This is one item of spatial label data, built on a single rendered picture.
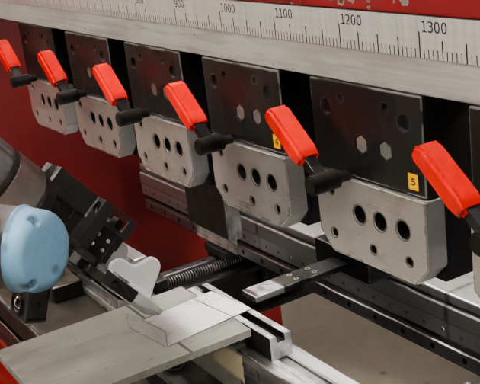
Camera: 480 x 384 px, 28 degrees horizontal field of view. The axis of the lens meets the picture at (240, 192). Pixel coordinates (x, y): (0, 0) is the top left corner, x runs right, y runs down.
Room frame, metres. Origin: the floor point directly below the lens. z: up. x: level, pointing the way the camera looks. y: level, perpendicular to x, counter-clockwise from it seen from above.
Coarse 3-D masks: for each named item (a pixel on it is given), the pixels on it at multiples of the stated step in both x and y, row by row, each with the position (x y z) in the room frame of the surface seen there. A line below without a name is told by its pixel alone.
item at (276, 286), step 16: (320, 240) 1.25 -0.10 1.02; (320, 256) 1.25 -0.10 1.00; (336, 256) 1.22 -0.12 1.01; (304, 272) 1.18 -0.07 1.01; (320, 272) 1.18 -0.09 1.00; (336, 272) 1.19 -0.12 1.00; (352, 272) 1.19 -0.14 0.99; (368, 272) 1.16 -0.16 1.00; (384, 272) 1.17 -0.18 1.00; (256, 288) 1.15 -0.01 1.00; (272, 288) 1.15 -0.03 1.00; (288, 288) 1.15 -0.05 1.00
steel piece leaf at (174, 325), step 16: (192, 304) 1.13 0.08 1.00; (128, 320) 1.09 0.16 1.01; (144, 320) 1.06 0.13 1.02; (160, 320) 1.10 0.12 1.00; (176, 320) 1.09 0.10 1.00; (192, 320) 1.09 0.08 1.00; (208, 320) 1.08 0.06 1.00; (224, 320) 1.07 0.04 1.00; (160, 336) 1.03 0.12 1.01; (176, 336) 1.05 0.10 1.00
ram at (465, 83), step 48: (240, 0) 0.95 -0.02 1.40; (288, 0) 0.87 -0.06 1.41; (336, 0) 0.81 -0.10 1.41; (384, 0) 0.75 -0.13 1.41; (432, 0) 0.71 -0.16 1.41; (192, 48) 1.04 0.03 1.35; (240, 48) 0.95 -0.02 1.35; (288, 48) 0.88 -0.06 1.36; (336, 48) 0.81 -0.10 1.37; (432, 96) 0.71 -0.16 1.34
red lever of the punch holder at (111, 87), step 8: (104, 64) 1.20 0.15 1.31; (96, 72) 1.18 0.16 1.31; (104, 72) 1.18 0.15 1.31; (112, 72) 1.19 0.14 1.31; (96, 80) 1.19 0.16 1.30; (104, 80) 1.17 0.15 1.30; (112, 80) 1.18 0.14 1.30; (104, 88) 1.17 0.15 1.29; (112, 88) 1.16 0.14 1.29; (120, 88) 1.17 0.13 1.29; (112, 96) 1.16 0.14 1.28; (120, 96) 1.16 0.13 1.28; (112, 104) 1.16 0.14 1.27; (120, 104) 1.15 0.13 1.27; (120, 112) 1.14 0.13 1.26; (128, 112) 1.14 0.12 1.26; (136, 112) 1.14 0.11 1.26; (144, 112) 1.15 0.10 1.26; (120, 120) 1.13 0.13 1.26; (128, 120) 1.13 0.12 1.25; (136, 120) 1.14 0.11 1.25
